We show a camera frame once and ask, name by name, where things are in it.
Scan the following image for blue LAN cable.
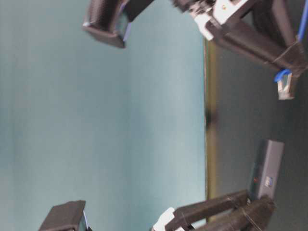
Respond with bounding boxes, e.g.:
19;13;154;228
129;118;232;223
274;0;308;100

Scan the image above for dark grey network hub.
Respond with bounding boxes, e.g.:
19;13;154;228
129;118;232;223
248;140;284;200

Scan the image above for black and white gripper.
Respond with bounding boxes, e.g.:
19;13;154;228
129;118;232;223
173;0;308;77

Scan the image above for second gripper white trim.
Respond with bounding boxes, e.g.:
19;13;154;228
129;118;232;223
150;190;275;231

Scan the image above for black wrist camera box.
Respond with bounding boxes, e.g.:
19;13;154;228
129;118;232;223
82;0;152;49

